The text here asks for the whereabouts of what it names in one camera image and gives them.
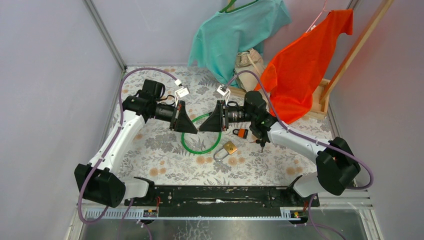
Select wooden clothes rack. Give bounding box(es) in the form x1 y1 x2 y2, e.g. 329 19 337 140
215 0 396 121

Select pink hanger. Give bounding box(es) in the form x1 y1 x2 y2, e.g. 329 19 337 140
305 0 330 33

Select black head keys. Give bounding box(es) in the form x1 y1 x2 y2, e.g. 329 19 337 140
252 139 267 153

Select aluminium frame profile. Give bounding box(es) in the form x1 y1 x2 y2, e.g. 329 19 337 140
82 0 127 72

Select orange t-shirt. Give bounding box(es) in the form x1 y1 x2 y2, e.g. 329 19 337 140
255 9 354 124

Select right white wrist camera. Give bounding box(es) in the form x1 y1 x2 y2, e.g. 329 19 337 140
216 85 231 105

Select green hanger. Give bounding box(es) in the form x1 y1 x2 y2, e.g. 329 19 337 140
219 0 258 14

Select orange black padlock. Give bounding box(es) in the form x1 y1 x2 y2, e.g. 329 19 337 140
232 128 249 139

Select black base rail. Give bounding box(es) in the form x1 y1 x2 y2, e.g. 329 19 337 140
132 185 320 218

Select teal t-shirt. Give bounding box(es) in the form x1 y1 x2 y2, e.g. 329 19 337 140
187 0 292 84

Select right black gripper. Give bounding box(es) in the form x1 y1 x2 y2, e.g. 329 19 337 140
199 100 255 133

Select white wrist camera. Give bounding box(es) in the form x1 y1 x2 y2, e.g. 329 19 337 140
174 78 190 102
216 85 231 105

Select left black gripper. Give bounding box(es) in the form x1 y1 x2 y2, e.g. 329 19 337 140
149 100 198 134

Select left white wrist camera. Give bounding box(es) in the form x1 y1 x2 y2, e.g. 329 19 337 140
174 78 190 102

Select green cable lock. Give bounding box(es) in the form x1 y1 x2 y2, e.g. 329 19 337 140
180 132 222 155

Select brass padlock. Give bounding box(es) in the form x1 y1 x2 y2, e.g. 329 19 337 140
213 141 238 162

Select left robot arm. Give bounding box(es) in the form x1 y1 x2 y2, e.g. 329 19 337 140
74 79 198 208

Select beige cloth bag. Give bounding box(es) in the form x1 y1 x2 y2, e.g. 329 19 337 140
234 48 266 92

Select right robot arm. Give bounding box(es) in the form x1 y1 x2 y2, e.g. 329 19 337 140
199 91 361 206

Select floral table cloth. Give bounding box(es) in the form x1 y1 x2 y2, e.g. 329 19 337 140
118 66 316 186

